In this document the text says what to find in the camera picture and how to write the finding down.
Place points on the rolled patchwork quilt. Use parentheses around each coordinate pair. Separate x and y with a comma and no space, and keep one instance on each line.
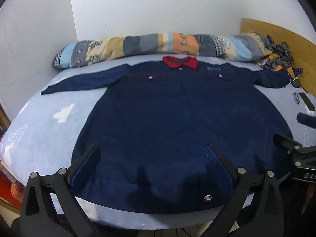
(153,45)

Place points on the red box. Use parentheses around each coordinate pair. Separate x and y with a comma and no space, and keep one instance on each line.
(9,187)

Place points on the black smartphone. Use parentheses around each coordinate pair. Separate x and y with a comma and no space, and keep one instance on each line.
(307,101)

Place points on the wooden headboard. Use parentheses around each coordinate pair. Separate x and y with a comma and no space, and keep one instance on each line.
(291,39)

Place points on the grey patterned garment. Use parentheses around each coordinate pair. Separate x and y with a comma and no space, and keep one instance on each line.
(279,51)

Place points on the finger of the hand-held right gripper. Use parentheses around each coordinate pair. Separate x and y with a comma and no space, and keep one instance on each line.
(307,121)
(287,144)

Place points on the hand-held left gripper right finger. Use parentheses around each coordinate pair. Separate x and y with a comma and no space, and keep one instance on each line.
(217,167)

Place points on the blue cloud print bed sheet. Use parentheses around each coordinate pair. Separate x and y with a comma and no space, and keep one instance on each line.
(49,128)

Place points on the navy jacket with red collar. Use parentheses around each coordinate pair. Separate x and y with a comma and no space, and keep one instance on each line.
(160,128)

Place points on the dark grey cloth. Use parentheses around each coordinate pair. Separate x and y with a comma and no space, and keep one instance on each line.
(297,84)

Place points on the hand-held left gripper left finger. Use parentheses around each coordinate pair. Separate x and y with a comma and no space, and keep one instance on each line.
(84,170)

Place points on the brown wooden furniture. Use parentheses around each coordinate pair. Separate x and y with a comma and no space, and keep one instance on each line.
(3,118)

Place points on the small dark patterned item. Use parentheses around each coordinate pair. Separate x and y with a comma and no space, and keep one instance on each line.
(296,97)

